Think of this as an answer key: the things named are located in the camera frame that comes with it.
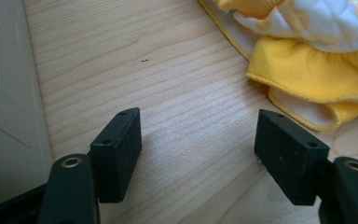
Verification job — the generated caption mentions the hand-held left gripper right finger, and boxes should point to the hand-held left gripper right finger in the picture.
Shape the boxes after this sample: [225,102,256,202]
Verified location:
[254,108,358,224]

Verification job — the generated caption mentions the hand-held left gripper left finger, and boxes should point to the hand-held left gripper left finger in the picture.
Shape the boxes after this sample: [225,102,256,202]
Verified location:
[37,106,143,224]

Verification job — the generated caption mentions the yellow and white baby garment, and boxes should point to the yellow and white baby garment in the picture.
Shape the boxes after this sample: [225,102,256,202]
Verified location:
[199,0,358,132]

